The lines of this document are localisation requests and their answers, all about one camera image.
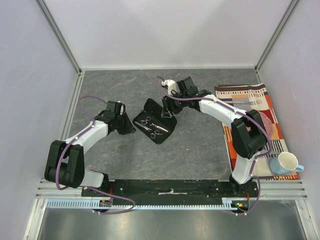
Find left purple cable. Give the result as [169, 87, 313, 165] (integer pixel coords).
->
[55, 95, 137, 215]

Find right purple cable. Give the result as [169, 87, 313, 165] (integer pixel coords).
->
[156, 76, 273, 216]

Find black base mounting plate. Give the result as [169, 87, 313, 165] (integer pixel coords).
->
[81, 178, 261, 207]

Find light blue mug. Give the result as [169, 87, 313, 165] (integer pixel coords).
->
[269, 152, 304, 175]

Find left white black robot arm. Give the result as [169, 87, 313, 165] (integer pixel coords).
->
[44, 101, 136, 197]

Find pink dotted plate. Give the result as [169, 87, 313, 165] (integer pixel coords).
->
[259, 111, 274, 137]

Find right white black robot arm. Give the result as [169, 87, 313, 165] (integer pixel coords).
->
[155, 76, 271, 197]

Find purple cable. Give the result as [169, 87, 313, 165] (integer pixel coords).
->
[156, 76, 273, 216]
[55, 95, 137, 215]

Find silver thinning scissors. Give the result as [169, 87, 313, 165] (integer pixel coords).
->
[150, 123, 169, 139]

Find pink handled fork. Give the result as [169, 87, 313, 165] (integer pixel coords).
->
[225, 100, 262, 106]

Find black zippered tool case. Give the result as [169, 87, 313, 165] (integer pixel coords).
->
[132, 98, 177, 145]

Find colourful patterned placemat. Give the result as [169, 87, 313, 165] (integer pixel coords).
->
[214, 83, 299, 180]

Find silver hair scissors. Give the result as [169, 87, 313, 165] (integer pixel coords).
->
[135, 116, 152, 132]

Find white slotted cable duct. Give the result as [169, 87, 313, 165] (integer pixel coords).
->
[46, 198, 238, 211]

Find aluminium frame rail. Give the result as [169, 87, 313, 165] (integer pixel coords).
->
[35, 0, 82, 75]

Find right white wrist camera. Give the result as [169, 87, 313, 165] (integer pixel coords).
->
[161, 79, 178, 96]

